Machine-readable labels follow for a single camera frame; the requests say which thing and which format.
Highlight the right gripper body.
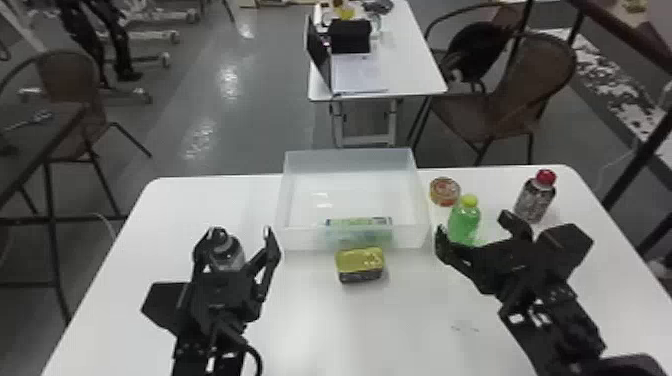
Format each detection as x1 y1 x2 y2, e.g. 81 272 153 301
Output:
469 237 560 311

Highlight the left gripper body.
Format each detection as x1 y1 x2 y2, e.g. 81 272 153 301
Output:
178 264 264 344

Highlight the yellow can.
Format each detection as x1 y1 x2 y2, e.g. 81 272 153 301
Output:
334 246 387 285

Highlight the black box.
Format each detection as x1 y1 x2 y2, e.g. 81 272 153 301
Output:
327 18 373 55

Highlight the green bottle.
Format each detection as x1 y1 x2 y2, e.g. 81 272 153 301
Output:
447 193 483 247

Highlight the clear box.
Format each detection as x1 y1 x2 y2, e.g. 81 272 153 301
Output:
273 147 432 253

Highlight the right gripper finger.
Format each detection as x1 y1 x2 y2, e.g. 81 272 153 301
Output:
433 224 477 279
496 209 535 244

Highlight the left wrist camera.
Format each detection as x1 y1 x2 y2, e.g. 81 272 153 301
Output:
140 281 191 338

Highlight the white paper sheet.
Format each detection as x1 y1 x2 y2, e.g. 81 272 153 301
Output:
330 51 390 96

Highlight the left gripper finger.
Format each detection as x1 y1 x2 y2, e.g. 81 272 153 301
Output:
242 225 283 304
191 226 231 279

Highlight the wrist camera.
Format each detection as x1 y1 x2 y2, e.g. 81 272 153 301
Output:
534 222 596 282
140 281 191 338

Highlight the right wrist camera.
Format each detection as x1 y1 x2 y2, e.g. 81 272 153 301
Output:
534 222 596 282

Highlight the red can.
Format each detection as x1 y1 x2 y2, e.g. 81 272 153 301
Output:
428 175 463 208

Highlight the white side table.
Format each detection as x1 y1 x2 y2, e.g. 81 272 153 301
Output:
306 0 449 150

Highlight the grey bottle with red cap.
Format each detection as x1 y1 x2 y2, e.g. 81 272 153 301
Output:
512 168 558 225

